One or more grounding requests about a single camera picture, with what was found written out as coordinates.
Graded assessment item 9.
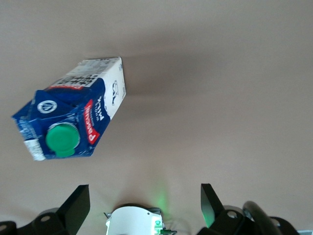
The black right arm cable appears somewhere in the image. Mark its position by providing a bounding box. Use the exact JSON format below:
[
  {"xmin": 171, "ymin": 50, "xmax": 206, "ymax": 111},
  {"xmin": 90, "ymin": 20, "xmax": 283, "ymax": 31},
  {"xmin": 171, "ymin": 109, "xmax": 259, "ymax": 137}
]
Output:
[{"xmin": 243, "ymin": 200, "xmax": 282, "ymax": 235}]

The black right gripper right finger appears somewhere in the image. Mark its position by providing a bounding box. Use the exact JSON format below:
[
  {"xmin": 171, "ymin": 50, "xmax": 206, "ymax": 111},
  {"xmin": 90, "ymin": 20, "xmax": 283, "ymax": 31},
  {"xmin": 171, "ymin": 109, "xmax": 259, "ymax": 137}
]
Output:
[{"xmin": 197, "ymin": 183, "xmax": 300, "ymax": 235}]

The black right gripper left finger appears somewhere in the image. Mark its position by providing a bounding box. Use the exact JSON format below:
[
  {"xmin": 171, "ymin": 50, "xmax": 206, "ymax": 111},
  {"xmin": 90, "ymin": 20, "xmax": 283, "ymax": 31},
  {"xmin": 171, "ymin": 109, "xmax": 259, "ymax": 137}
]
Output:
[{"xmin": 0, "ymin": 185, "xmax": 90, "ymax": 235}]

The blue white milk carton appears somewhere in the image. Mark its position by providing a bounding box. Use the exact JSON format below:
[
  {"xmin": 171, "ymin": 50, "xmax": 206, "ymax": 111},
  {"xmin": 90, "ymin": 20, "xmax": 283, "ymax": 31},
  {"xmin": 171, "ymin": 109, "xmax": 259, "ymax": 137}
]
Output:
[{"xmin": 11, "ymin": 56, "xmax": 127, "ymax": 162}]

